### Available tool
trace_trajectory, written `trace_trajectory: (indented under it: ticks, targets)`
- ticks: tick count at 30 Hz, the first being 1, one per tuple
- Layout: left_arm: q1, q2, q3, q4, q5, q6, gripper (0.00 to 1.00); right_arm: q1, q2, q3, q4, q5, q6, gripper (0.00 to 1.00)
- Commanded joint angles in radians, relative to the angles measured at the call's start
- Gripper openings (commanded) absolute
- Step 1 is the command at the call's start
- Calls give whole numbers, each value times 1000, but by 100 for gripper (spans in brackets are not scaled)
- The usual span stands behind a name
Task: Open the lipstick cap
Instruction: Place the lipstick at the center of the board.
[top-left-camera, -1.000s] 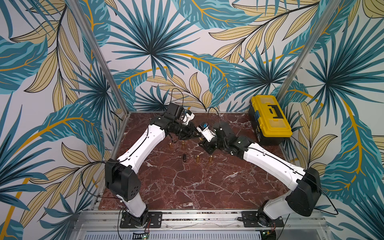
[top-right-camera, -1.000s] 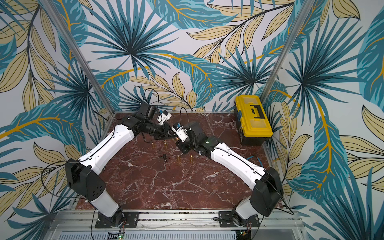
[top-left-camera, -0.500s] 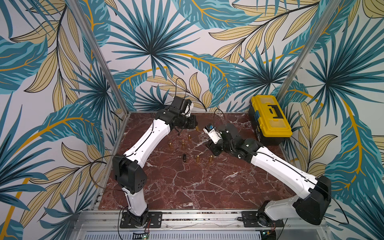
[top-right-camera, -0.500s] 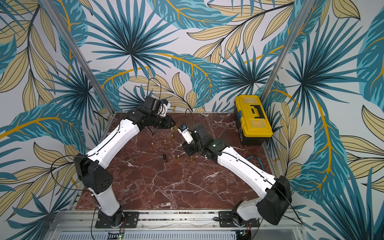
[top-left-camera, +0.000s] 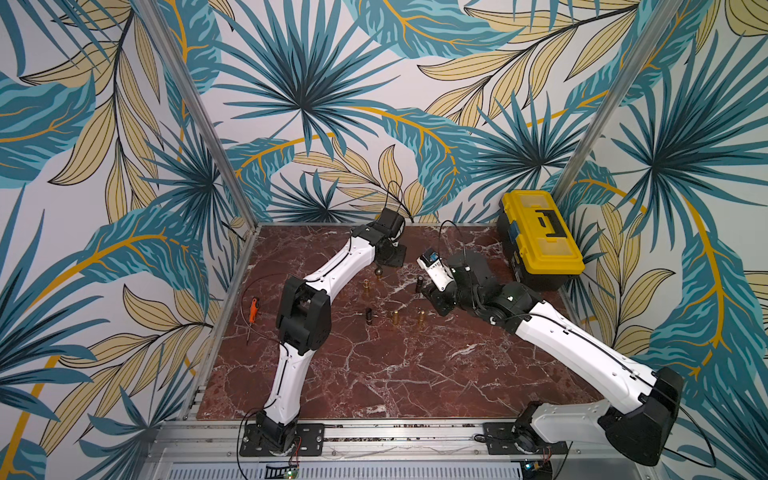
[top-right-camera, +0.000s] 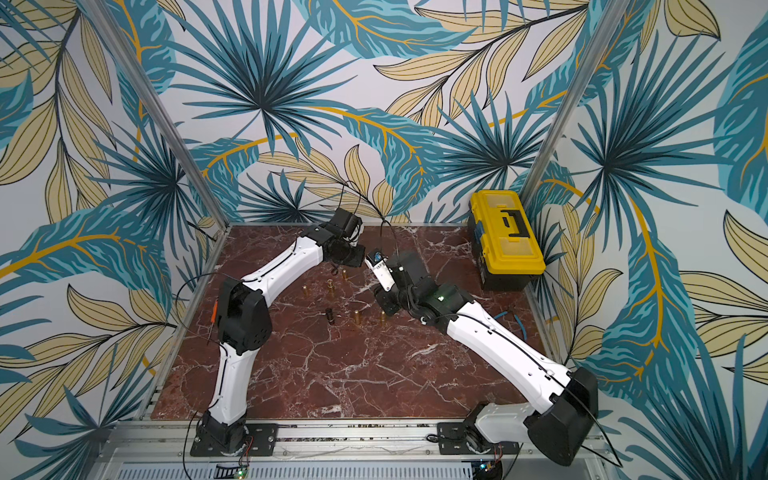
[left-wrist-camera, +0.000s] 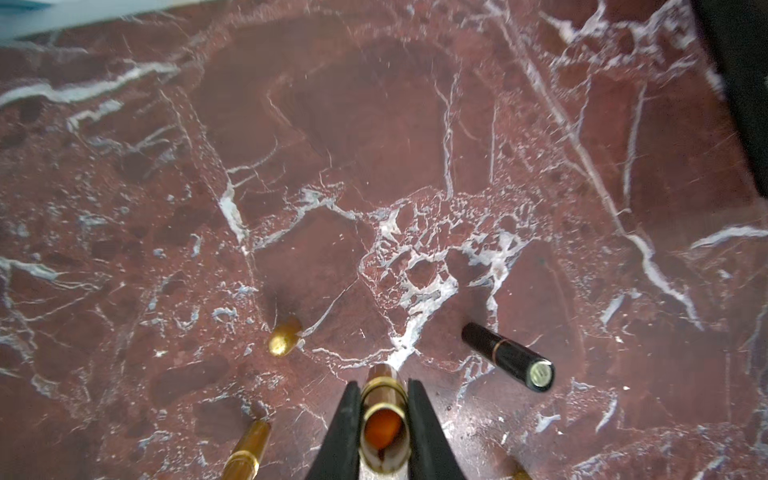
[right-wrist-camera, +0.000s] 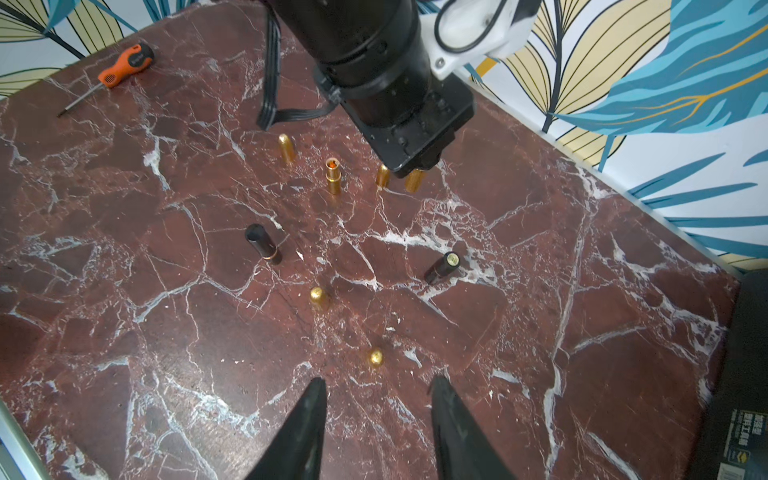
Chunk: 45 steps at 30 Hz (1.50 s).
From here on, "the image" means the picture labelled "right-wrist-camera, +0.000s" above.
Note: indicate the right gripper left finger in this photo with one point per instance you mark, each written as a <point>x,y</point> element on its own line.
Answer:
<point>296,450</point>

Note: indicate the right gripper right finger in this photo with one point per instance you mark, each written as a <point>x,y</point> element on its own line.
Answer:
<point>461,448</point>

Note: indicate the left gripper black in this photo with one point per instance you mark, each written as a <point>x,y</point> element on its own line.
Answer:
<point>417,143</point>

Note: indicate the gold lipstick cap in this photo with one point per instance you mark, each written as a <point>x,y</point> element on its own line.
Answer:
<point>414,180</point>
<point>287,149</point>

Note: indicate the gold lipstick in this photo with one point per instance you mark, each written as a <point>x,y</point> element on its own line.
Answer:
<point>319,297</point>
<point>383,177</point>
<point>375,357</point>
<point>334,176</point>

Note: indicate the black lipstick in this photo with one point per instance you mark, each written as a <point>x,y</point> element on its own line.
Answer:
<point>259,239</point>
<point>442,268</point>

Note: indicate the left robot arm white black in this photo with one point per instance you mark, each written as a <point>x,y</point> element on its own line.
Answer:
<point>371,60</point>

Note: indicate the yellow black toolbox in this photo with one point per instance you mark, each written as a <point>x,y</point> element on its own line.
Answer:
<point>733,440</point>

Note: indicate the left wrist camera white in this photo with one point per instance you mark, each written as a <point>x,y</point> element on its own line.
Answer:
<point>461,32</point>

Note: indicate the aluminium frame rail front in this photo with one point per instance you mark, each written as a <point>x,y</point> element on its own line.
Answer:
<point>19,460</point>

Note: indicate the orange handled screwdriver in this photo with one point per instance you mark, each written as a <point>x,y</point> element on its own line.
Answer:
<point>131,61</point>

